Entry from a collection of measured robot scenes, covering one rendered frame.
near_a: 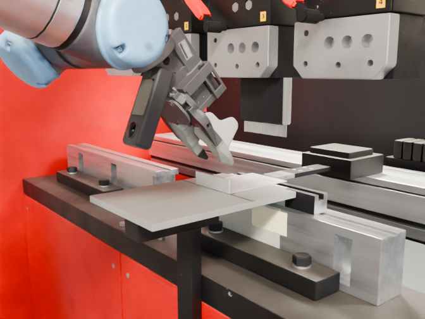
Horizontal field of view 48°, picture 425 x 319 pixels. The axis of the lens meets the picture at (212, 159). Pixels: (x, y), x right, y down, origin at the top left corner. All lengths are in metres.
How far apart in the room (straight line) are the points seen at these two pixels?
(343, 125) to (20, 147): 0.92
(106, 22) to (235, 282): 0.44
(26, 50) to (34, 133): 0.96
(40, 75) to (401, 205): 0.66
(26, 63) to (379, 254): 0.49
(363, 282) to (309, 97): 0.79
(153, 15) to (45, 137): 1.09
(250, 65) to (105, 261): 0.53
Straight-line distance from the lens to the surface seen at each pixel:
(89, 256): 1.14
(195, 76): 0.68
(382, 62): 0.63
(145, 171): 1.10
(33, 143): 1.52
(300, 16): 0.66
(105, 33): 0.45
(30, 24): 0.44
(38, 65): 0.57
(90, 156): 1.35
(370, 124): 1.29
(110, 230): 1.02
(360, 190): 0.99
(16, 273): 1.60
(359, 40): 0.65
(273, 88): 0.79
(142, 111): 0.66
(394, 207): 0.95
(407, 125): 1.24
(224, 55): 0.82
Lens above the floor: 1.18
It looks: 10 degrees down
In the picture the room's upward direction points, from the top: straight up
